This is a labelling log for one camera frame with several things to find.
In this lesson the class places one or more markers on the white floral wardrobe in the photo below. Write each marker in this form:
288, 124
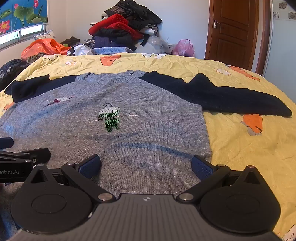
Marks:
282, 46

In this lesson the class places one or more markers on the white floral pillow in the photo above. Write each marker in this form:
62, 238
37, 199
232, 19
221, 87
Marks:
46, 35

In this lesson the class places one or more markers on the pink plastic bag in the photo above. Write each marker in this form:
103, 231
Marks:
183, 47

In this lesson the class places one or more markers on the clear plastic bag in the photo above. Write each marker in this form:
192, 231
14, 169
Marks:
152, 44

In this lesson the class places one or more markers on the grey sweater with navy sleeves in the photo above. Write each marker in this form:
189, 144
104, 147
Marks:
138, 104

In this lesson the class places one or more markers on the yellow printed blanket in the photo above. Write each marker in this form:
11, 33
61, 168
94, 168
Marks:
242, 143

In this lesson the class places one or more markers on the leopard print cloth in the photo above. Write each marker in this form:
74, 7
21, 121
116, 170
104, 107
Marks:
34, 58

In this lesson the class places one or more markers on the dark patterned jacket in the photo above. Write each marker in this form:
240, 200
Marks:
11, 71

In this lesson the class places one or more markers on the window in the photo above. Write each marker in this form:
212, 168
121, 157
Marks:
30, 31

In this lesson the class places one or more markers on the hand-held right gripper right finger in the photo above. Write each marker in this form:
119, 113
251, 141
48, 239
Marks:
203, 168

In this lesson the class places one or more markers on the lotus print curtain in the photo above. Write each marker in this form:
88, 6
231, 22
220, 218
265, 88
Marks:
23, 11

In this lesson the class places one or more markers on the white crumpled plastic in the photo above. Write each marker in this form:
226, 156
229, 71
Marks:
79, 49

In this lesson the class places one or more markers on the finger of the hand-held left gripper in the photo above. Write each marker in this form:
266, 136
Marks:
5, 142
39, 154

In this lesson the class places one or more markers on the dark brown cloth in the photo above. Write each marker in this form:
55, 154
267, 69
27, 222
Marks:
70, 41

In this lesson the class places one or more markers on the brown wooden door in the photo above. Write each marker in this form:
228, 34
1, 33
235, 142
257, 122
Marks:
231, 32

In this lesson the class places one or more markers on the wooden door frame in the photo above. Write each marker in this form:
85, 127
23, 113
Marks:
263, 37

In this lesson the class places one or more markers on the pile of clothes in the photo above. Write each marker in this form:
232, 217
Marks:
124, 25

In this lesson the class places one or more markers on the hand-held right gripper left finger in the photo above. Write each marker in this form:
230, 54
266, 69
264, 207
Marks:
90, 165

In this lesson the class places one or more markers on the orange plastic bag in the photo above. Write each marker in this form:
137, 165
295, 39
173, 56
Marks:
44, 47

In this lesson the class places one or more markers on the light blue folded cloth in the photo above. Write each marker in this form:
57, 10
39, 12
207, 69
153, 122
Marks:
111, 50

